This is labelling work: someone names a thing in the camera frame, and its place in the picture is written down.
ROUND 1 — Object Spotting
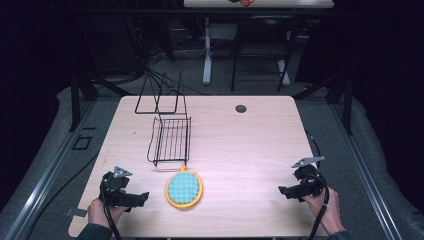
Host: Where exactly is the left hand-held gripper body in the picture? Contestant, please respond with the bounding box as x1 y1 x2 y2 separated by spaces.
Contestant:
98 165 138 208

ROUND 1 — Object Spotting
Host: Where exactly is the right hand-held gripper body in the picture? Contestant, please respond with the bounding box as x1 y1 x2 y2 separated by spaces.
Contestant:
291 155 330 201

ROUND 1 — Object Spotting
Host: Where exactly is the person's left hand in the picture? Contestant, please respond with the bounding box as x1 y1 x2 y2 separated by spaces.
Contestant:
86 197 132 230

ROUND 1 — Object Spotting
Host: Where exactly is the yellow-rimmed teal scrubbing pad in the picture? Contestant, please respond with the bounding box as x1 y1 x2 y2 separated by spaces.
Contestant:
164 163 204 210

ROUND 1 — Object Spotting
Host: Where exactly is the grey tape strip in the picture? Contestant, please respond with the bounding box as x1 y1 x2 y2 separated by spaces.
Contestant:
64 207 89 218

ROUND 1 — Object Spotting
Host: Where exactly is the black chair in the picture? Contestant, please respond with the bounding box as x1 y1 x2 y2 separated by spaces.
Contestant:
230 14 299 93

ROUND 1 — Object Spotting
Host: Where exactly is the white background table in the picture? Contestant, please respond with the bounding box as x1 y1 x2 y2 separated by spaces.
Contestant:
182 0 335 86

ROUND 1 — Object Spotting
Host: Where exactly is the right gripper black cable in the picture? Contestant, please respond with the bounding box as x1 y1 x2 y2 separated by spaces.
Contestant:
305 173 331 240

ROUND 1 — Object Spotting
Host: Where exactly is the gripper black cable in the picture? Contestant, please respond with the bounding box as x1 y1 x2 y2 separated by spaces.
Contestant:
305 173 331 240
101 186 124 240

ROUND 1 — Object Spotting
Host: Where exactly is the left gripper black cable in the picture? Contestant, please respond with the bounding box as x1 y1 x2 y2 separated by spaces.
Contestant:
101 186 124 240

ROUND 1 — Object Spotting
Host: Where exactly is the black cable beside table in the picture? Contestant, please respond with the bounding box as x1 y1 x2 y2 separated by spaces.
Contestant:
303 129 323 171

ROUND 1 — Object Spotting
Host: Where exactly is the aluminium floor rail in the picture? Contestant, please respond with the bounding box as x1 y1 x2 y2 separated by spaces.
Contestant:
3 99 98 240
329 101 406 240

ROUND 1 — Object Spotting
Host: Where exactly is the black floor cable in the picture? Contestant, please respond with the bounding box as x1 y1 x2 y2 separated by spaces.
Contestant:
24 152 101 240

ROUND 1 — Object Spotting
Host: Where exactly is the black wire rack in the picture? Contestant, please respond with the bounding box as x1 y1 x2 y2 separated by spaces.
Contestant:
134 69 193 168

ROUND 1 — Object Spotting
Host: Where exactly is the black metal stand frame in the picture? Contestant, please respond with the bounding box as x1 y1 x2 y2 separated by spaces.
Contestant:
68 68 136 133
292 68 355 136

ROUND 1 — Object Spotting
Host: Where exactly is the bundle of black cables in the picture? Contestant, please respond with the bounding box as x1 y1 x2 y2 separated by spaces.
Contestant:
124 13 208 98

